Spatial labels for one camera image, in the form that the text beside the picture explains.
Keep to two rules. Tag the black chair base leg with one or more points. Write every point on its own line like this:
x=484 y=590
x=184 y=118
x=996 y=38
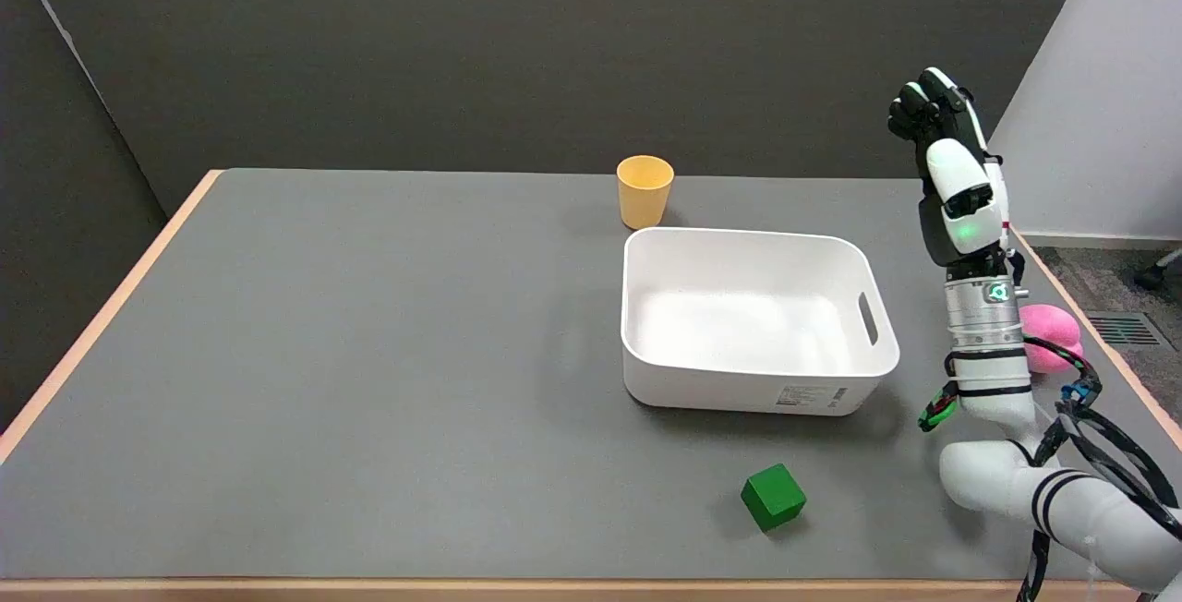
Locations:
x=1154 y=274

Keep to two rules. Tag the black floor vent grille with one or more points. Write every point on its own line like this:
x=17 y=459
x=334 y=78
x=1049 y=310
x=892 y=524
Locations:
x=1122 y=329

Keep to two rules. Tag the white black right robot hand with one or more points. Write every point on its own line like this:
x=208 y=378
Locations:
x=951 y=168

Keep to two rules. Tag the green cube block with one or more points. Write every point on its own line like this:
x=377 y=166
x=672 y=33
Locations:
x=774 y=497

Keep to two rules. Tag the white plastic storage bin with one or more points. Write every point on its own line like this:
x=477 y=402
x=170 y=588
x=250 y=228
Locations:
x=739 y=325

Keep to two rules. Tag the pink soft toy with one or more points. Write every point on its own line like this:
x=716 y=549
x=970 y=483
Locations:
x=1048 y=325

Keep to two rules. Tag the yellow plastic cup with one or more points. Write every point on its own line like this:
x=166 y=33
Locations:
x=644 y=196

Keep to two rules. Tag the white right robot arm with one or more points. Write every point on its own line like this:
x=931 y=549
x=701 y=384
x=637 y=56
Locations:
x=993 y=371

